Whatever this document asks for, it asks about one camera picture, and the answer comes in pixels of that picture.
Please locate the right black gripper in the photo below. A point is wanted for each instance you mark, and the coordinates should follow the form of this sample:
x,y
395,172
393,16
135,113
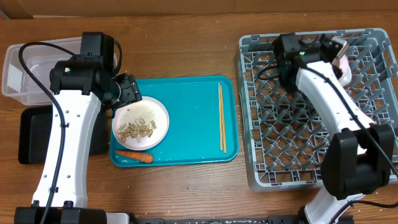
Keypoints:
x,y
337,73

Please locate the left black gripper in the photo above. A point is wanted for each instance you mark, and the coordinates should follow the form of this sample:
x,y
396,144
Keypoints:
x,y
130,91

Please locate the pink bowl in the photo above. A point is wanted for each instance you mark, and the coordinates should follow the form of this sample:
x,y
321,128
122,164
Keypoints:
x,y
343,65

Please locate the white dinner plate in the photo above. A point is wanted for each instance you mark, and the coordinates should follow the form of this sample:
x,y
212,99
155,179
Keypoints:
x,y
149,109

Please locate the wooden chopstick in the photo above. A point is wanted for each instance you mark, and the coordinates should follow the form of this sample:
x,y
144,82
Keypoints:
x,y
223,122
220,119

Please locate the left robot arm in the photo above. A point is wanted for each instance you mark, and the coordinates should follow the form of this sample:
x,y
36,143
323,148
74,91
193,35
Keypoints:
x,y
61,195

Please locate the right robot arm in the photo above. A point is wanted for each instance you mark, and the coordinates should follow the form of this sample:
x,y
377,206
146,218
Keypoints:
x,y
358,160

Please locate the peanut shells pile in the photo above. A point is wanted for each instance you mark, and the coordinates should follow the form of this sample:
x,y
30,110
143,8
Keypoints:
x,y
139,129

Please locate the orange carrot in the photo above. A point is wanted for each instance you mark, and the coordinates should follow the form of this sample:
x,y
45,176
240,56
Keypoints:
x,y
139,156

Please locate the teal serving tray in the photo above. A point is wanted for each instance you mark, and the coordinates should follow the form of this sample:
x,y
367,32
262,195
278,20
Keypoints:
x,y
194,134

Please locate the grey dish rack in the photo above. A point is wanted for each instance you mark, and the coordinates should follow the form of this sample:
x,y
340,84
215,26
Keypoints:
x,y
284,139

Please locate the black plastic tray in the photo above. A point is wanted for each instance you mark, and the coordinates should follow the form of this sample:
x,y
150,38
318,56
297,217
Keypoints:
x,y
35,131

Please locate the clear plastic bin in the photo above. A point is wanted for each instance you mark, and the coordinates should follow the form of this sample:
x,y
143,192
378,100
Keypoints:
x,y
25,74

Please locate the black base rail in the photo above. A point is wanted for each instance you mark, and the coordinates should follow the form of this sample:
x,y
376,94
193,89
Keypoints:
x,y
199,220

